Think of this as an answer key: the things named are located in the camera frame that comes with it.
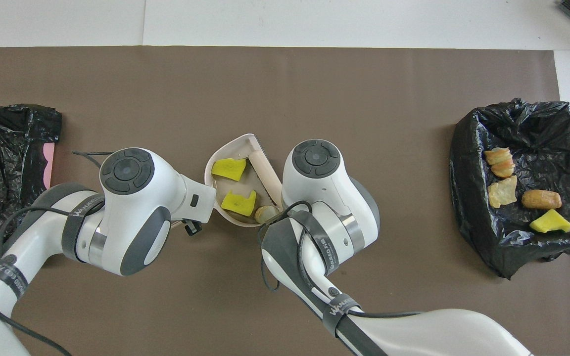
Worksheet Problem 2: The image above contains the notched yellow sponge piece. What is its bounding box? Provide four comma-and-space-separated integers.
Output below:
221, 190, 257, 217

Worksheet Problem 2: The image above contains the beige plastic dustpan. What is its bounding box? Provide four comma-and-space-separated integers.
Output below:
204, 133, 284, 228

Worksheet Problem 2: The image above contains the yellow sponge chunk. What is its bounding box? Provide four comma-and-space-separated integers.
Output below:
211, 157, 247, 182

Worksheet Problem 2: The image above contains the beige handled black bristle brush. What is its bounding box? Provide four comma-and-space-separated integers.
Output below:
248, 138, 284, 208

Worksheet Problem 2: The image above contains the pale dumpling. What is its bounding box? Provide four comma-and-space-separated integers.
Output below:
487, 176, 518, 209

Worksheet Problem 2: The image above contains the orange striped croissant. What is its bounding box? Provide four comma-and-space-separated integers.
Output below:
484, 147, 516, 178

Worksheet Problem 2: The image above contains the brown bread roll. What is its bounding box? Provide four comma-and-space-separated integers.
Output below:
522, 189, 563, 210

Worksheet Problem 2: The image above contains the yellow sponge wedge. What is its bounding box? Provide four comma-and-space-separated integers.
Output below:
529, 209, 570, 234

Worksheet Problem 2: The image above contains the pink bin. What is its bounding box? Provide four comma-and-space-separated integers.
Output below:
43, 142, 56, 189

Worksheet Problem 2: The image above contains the black plastic trash bag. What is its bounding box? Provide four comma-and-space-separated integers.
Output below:
0, 103, 63, 248
449, 97, 570, 280

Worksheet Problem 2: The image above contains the brown paper table mat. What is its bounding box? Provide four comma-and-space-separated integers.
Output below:
0, 46, 570, 356

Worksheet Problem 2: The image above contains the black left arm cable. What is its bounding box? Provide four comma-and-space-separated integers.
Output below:
0, 150, 113, 356

